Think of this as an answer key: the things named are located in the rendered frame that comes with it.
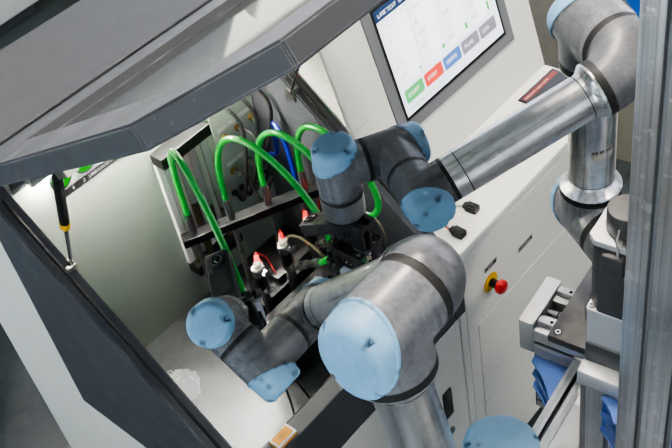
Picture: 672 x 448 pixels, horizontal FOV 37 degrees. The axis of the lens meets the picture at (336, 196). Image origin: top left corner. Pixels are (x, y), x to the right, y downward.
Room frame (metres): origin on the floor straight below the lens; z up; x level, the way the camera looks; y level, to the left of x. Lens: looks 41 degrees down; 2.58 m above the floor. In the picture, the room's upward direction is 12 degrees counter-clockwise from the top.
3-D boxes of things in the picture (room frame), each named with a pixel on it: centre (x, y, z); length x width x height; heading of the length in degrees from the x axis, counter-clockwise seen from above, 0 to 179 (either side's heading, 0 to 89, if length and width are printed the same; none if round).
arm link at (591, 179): (1.38, -0.48, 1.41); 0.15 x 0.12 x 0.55; 11
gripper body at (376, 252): (1.28, -0.01, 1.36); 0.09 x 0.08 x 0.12; 42
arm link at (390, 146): (1.28, -0.11, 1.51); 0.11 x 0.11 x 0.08; 11
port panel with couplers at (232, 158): (1.87, 0.19, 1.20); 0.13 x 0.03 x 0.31; 132
